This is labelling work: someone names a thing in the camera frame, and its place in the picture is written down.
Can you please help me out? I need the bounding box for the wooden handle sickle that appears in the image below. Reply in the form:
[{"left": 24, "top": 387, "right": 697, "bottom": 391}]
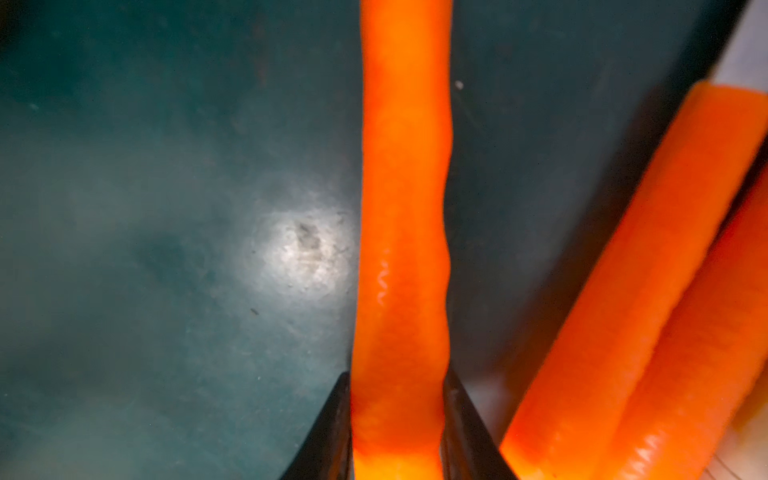
[
  {"left": 701, "top": 371, "right": 768, "bottom": 480},
  {"left": 500, "top": 81, "right": 767, "bottom": 479}
]

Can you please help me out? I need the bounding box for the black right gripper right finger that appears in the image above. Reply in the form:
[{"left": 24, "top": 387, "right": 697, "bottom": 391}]
[{"left": 441, "top": 365, "right": 518, "bottom": 480}]

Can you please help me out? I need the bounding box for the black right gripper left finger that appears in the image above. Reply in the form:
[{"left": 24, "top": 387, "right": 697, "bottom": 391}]
[{"left": 280, "top": 372, "right": 353, "bottom": 480}]

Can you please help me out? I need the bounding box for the orange handle sickle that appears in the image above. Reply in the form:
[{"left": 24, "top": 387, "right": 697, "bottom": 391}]
[
  {"left": 351, "top": 1, "right": 453, "bottom": 479},
  {"left": 594, "top": 172, "right": 767, "bottom": 479}
]

